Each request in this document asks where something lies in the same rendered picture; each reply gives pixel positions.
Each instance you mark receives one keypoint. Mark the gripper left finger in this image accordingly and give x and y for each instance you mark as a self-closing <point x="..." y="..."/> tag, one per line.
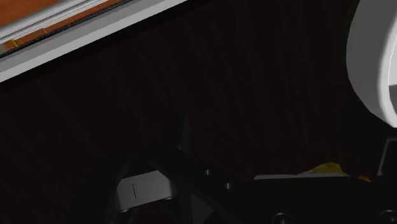
<point x="198" y="173"/>

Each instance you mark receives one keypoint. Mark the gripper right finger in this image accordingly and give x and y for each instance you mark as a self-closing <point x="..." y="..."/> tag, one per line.
<point x="387" y="161"/>

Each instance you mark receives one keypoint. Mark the grey rectangular object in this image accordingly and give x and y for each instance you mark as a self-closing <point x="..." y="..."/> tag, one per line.
<point x="145" y="189"/>

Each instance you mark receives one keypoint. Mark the yellow object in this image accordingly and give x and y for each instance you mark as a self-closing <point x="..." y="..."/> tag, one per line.
<point x="328" y="169"/>

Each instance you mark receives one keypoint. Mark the dark wooden table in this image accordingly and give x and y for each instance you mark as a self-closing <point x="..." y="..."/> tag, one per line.
<point x="248" y="77"/>

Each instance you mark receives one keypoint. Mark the white framed wooden door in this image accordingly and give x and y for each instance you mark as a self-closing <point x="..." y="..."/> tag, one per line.
<point x="46" y="34"/>

